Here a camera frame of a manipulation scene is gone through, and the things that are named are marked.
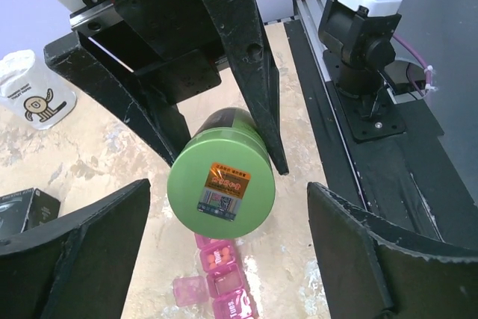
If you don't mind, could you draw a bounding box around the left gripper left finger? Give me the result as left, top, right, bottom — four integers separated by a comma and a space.
1, 179, 150, 318

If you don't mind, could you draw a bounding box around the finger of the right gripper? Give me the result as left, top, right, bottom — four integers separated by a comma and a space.
202, 0, 289, 175
43, 32, 191, 165

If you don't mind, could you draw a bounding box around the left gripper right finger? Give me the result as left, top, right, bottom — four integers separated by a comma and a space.
307, 182, 477, 318

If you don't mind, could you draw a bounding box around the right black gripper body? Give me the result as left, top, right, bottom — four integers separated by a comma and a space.
70, 0, 226, 105

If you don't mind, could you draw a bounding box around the green lidded pill bottle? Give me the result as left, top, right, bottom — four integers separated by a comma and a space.
167, 108, 276, 239

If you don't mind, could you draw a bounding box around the pink weekly pill organizer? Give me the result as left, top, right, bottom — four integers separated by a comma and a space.
173, 234, 258, 319

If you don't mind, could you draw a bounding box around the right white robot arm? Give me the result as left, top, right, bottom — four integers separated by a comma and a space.
44, 0, 402, 175

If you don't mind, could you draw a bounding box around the black and green box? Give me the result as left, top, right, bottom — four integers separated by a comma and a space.
0, 188, 60, 240

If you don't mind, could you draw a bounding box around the white toilet paper roll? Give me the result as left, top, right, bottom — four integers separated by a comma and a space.
1, 49, 77, 130

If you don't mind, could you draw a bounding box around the aluminium frame rail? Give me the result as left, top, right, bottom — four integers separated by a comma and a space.
261, 0, 370, 215

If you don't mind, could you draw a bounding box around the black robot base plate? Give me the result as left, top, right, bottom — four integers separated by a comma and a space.
285, 20, 477, 250

